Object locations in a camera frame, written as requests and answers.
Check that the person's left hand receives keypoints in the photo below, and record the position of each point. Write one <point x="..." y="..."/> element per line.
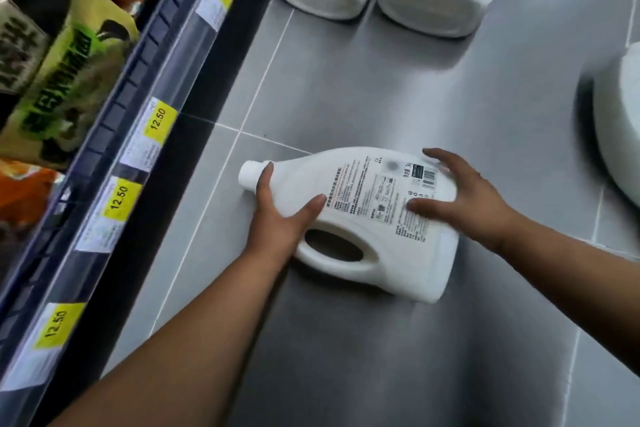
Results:
<point x="272" y="236"/>

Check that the person's right hand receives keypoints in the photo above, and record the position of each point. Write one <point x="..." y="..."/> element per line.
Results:
<point x="477" y="211"/>

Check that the person's right thumb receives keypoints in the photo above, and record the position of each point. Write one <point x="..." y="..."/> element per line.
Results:
<point x="430" y="207"/>

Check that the person's left thumb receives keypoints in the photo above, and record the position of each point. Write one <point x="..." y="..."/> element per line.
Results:
<point x="311" y="211"/>

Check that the person's left forearm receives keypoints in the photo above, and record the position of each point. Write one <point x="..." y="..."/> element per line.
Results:
<point x="200" y="341"/>

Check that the person's right forearm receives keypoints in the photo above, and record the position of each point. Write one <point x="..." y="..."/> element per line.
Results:
<point x="575" y="281"/>

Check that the green and yellow snack bag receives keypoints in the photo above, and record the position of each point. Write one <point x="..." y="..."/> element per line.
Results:
<point x="70" y="86"/>

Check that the dark snack bag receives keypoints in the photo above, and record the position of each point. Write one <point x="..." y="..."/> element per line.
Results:
<point x="27" y="16"/>

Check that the dark shelf with clear rail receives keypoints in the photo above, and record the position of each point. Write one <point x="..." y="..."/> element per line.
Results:
<point x="170" y="6"/>

